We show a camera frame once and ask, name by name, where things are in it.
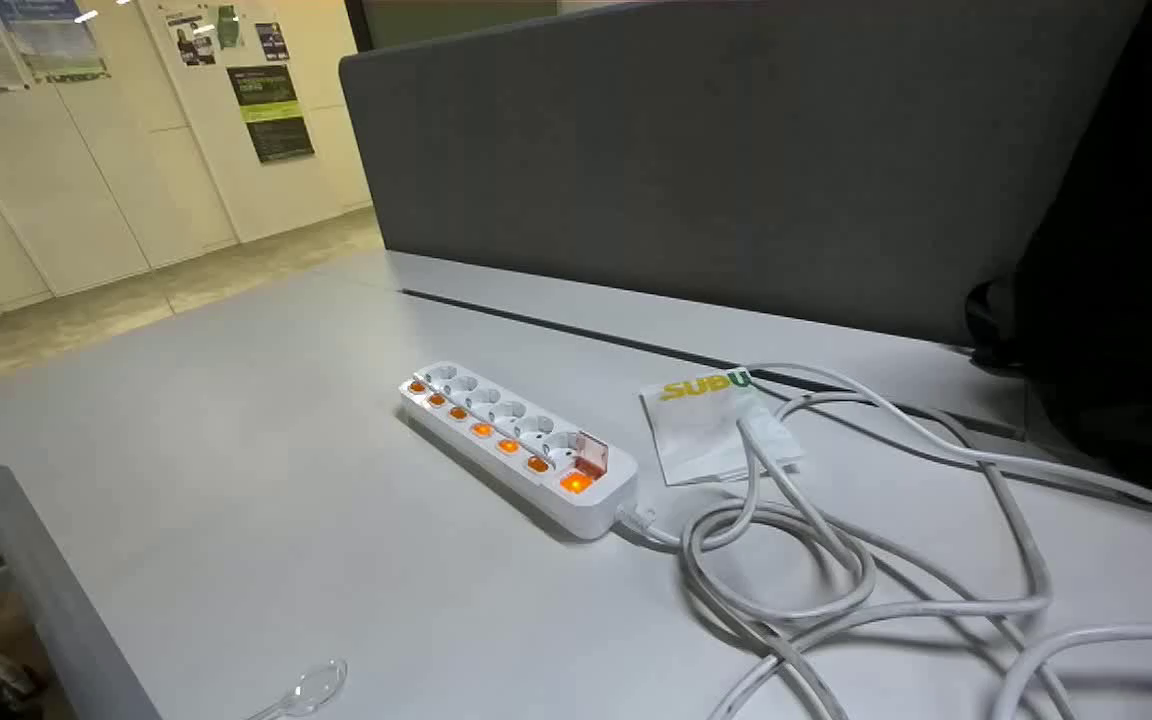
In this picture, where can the white multi-switch power strip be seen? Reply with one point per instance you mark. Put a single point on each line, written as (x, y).
(511, 424)

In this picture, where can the white paper tag green print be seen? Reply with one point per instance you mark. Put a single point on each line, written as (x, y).
(698, 429)

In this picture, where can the grey desk divider panel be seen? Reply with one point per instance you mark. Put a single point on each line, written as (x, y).
(736, 163)

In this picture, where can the dark poster green stripe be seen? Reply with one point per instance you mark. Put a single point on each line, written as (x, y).
(271, 112)

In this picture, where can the clear plastic spoon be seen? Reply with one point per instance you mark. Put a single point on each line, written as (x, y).
(312, 686)

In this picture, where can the black cloth cover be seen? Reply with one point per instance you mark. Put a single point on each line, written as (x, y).
(1121, 265)

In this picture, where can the small wall notice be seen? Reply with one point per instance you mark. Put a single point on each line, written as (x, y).
(271, 42)
(192, 42)

